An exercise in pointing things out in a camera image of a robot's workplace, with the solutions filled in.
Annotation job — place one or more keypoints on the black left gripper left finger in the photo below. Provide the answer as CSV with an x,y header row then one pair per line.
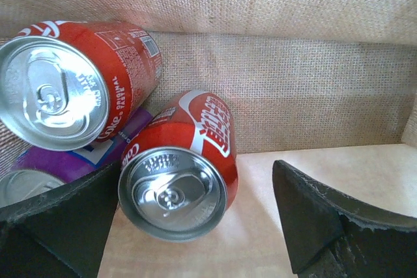
x,y
63,232

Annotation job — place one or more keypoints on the purple soda can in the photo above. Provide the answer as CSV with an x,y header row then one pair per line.
x,y
37,170

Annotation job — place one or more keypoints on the red cola can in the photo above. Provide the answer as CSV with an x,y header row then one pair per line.
x,y
179,173
65,84

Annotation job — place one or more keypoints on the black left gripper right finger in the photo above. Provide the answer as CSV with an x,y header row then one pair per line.
x,y
331,234

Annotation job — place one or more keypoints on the brown canvas tote bag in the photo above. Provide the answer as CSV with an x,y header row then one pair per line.
x,y
326,85

